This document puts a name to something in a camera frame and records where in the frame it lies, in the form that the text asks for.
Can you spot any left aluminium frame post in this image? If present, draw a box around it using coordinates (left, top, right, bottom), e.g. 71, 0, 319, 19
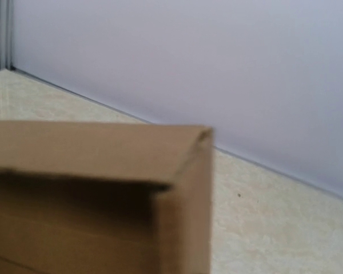
0, 0, 15, 70

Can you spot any brown cardboard box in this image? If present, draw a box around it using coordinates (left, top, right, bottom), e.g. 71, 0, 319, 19
0, 120, 213, 273

